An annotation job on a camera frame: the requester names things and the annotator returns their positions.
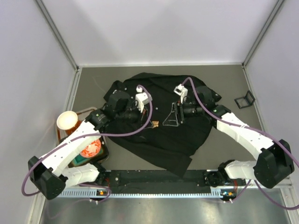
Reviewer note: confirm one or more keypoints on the white slotted cable duct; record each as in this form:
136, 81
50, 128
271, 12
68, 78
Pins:
102, 193

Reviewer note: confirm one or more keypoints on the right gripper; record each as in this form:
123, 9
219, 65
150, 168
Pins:
181, 112

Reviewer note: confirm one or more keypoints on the small black open box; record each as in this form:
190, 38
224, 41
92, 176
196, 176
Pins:
246, 101

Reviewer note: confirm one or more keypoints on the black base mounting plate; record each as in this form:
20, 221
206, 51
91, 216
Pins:
162, 181

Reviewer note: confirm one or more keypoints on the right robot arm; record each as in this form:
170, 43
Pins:
271, 162

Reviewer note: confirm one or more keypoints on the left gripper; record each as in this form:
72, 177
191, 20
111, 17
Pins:
141, 115

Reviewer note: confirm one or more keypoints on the black button shirt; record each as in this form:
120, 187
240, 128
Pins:
167, 147

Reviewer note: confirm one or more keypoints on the white paper cup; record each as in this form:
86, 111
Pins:
67, 120

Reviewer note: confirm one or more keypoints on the orange white patterned ball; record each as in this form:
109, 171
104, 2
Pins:
92, 150

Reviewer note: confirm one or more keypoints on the orange plastic cup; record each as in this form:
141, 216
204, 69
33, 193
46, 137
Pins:
74, 128

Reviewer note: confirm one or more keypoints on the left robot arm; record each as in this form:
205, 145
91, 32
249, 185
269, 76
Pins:
51, 174

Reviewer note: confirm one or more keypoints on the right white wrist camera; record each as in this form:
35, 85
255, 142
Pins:
182, 92

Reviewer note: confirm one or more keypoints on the orange maple leaf brooch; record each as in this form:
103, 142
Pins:
155, 124

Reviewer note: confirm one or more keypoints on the black box green lining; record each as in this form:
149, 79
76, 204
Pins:
80, 161

